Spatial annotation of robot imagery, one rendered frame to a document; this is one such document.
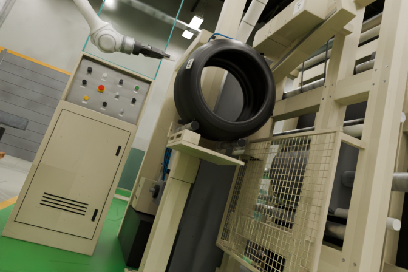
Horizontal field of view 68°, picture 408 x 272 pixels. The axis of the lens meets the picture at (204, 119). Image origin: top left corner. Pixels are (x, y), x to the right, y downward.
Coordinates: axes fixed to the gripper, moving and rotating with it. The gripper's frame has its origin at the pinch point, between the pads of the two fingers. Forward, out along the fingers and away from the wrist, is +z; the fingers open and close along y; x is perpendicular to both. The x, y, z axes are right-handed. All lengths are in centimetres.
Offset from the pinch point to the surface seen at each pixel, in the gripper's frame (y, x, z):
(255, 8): 57, -87, 73
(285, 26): -14, -32, 61
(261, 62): -12, -7, 50
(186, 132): -9.3, 40.8, 14.1
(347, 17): -43, -30, 80
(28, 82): 905, -148, -291
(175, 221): 28, 90, 26
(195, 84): -12.1, 15.5, 14.2
